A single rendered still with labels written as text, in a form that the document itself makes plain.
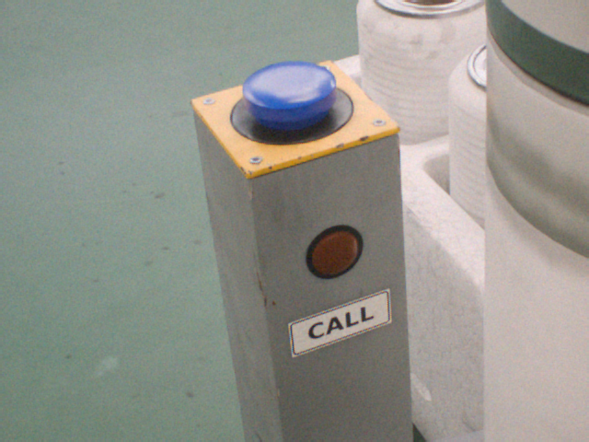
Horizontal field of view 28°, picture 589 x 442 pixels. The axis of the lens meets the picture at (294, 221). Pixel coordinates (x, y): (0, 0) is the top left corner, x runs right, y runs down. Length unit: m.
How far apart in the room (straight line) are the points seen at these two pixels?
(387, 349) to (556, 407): 0.33
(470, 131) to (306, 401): 0.18
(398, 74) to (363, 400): 0.24
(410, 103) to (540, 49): 0.55
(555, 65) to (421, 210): 0.48
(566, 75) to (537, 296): 0.05
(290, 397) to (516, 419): 0.31
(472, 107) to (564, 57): 0.45
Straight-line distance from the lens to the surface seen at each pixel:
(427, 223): 0.68
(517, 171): 0.22
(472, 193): 0.68
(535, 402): 0.25
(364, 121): 0.51
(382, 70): 0.75
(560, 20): 0.20
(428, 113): 0.75
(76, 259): 1.00
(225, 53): 1.27
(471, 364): 0.68
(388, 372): 0.58
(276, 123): 0.51
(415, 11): 0.74
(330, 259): 0.52
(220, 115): 0.52
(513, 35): 0.21
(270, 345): 0.54
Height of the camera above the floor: 0.57
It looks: 35 degrees down
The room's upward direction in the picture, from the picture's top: 6 degrees counter-clockwise
